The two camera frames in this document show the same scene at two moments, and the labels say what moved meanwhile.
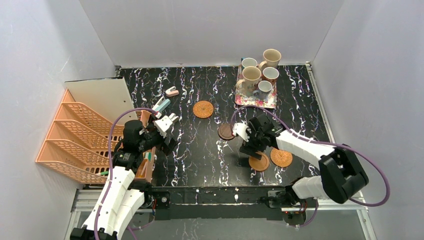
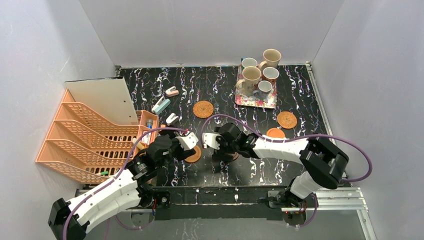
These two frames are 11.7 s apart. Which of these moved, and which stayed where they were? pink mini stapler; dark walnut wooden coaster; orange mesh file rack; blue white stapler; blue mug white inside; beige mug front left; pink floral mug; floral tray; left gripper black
Moved: dark walnut wooden coaster; left gripper black
Stayed: blue mug white inside; blue white stapler; pink mini stapler; beige mug front left; pink floral mug; orange mesh file rack; floral tray
